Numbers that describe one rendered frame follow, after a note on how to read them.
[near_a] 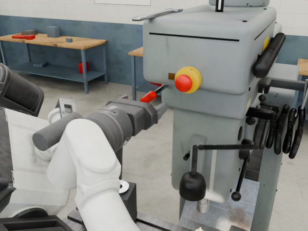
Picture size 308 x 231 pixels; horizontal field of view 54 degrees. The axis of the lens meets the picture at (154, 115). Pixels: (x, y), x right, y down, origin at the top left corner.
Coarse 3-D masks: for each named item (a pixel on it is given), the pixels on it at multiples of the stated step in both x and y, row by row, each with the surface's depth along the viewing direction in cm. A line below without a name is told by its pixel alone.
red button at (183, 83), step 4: (180, 76) 67; (184, 76) 66; (176, 80) 67; (180, 80) 67; (184, 80) 66; (188, 80) 66; (176, 84) 68; (180, 84) 67; (184, 84) 67; (188, 84) 66; (180, 88) 67; (184, 88) 67; (188, 88) 67
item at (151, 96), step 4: (164, 84) 84; (160, 88) 81; (164, 88) 83; (148, 92) 77; (152, 92) 77; (156, 92) 79; (144, 96) 74; (148, 96) 75; (152, 96) 76; (140, 100) 74; (144, 100) 73; (148, 100) 74; (152, 100) 77
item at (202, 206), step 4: (200, 200) 108; (204, 200) 108; (208, 200) 108; (200, 204) 109; (204, 204) 108; (208, 204) 109; (196, 208) 112; (200, 208) 109; (204, 208) 109; (208, 208) 110; (200, 212) 110; (204, 212) 110
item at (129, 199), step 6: (120, 180) 134; (120, 186) 132; (126, 186) 130; (132, 186) 132; (120, 192) 126; (126, 192) 128; (132, 192) 130; (126, 198) 124; (132, 198) 131; (126, 204) 125; (132, 204) 132; (132, 210) 133; (132, 216) 134
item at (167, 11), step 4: (168, 8) 84; (156, 12) 74; (160, 12) 74; (164, 12) 75; (168, 12) 77; (172, 12) 80; (176, 12) 81; (140, 16) 66; (144, 16) 66; (148, 16) 68; (152, 16) 69; (156, 16) 71; (132, 20) 65; (136, 20) 64; (140, 20) 64
